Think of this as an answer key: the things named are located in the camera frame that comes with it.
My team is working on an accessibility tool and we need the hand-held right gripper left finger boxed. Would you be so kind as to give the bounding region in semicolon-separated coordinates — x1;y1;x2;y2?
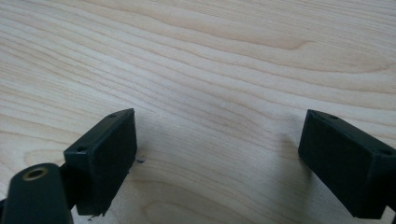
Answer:
63;107;138;217

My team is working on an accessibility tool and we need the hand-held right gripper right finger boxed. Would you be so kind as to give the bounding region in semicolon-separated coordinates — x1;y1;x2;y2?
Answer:
297;108;396;220

